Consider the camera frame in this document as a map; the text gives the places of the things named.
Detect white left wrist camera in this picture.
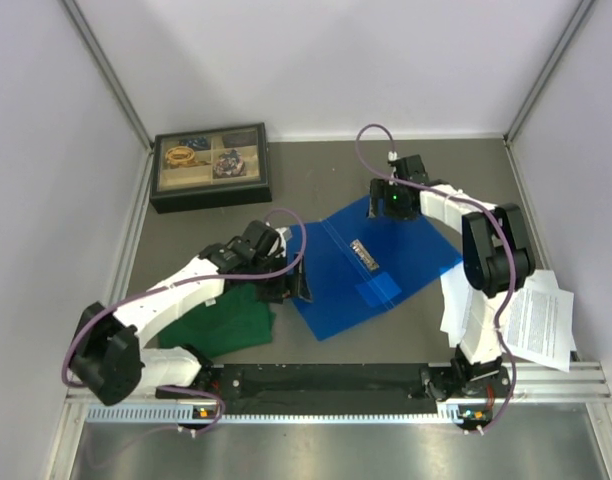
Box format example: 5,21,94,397
276,227,292,249

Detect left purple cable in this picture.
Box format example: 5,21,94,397
60,207,308,436

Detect colourful jewellery in box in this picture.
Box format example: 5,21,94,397
213,149,246,179

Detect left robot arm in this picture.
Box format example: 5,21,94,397
62,220,309,406

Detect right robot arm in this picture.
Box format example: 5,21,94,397
367,151,536,401

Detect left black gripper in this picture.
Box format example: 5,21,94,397
249,251,310,303

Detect metal folder clip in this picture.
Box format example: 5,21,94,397
350,239,379,272

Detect grey slotted cable duct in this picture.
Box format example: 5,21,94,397
86,403,484,426

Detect gold bracelet in box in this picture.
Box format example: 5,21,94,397
164,145,211,169

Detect green folded t-shirt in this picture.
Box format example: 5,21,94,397
157,285,275,358

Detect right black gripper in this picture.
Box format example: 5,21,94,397
365,179,415,222

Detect blue file folder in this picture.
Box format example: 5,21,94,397
294,196,461,341

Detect black compartment display box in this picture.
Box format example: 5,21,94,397
150,123,272,214

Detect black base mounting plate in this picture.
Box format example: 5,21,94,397
155,362,512,415

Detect aluminium frame rail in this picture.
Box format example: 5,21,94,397
65,362,612,401

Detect printed white paper sheets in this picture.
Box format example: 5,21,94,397
440,263,576,372

